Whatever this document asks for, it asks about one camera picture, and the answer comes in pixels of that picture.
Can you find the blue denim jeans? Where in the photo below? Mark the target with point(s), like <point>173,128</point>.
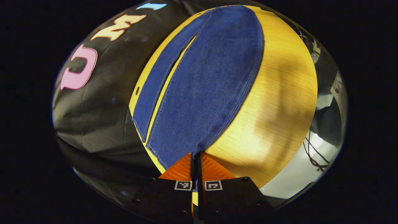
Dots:
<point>211,81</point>

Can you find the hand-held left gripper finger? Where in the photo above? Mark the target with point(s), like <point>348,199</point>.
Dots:
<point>199,169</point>
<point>193,169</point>

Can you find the black backdrop cloth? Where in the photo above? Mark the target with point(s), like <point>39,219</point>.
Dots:
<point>102,105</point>

